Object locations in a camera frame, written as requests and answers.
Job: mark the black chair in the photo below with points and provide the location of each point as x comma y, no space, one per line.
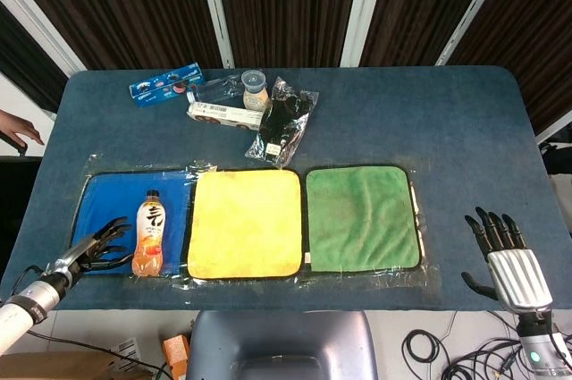
558,156

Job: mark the clear plastic packet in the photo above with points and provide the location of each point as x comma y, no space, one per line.
214,89

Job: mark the black socks in plastic bag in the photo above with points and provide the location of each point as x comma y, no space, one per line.
286,120

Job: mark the white partition post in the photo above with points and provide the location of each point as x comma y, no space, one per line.
40,18
362,9
216,9
556,126
473,9

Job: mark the green microfibre cloth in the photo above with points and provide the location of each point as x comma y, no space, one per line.
362,219

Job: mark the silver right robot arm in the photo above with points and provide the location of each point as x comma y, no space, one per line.
536,344

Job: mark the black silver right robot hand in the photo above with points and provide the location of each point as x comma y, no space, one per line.
518,275

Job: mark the brown cardboard box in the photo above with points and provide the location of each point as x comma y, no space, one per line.
67,366

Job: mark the person's bare hand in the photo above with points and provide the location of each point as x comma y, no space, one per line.
18,125

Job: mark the white cookie box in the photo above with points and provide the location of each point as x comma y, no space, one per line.
219,115

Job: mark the beige air freshener bottle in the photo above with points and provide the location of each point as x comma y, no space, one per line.
254,91

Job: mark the blue Oreo cookie box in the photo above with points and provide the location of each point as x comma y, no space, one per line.
156,87

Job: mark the yellow microfibre cloth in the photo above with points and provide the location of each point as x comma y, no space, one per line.
246,223

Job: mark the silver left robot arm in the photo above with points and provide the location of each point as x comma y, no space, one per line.
31,301

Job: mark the orange drink bottle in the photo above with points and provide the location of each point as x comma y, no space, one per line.
149,237

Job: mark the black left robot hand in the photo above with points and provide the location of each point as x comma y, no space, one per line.
80,255

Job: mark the grey robot torso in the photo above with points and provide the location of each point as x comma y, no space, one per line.
281,344

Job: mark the orange plastic object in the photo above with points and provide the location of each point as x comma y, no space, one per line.
175,353

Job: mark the blue microfibre cloth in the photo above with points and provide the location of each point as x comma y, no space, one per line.
107,201

